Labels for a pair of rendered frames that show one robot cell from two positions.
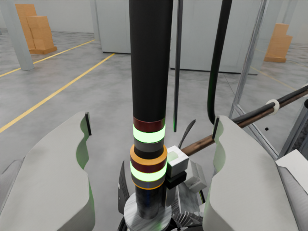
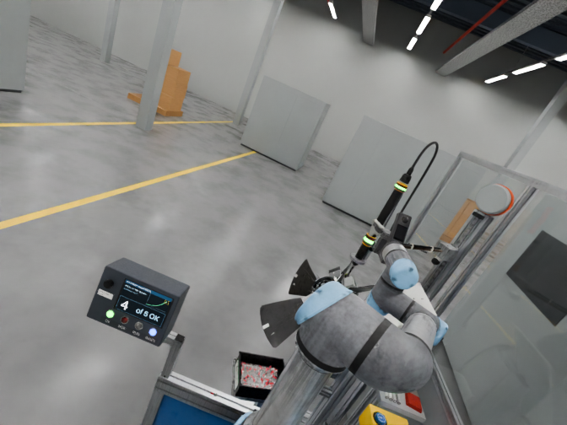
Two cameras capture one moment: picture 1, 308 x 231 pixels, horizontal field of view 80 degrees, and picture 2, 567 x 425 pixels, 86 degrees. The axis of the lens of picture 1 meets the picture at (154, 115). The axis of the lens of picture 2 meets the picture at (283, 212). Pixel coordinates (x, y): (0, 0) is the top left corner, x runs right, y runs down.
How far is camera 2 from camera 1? 1.12 m
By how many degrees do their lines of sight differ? 10
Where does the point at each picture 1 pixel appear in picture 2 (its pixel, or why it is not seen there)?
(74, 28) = (207, 94)
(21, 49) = (150, 103)
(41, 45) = (166, 104)
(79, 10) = (226, 76)
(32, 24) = (169, 76)
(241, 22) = (427, 182)
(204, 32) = (380, 175)
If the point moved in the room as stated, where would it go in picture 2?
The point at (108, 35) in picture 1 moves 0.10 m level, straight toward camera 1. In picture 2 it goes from (257, 128) to (257, 128)
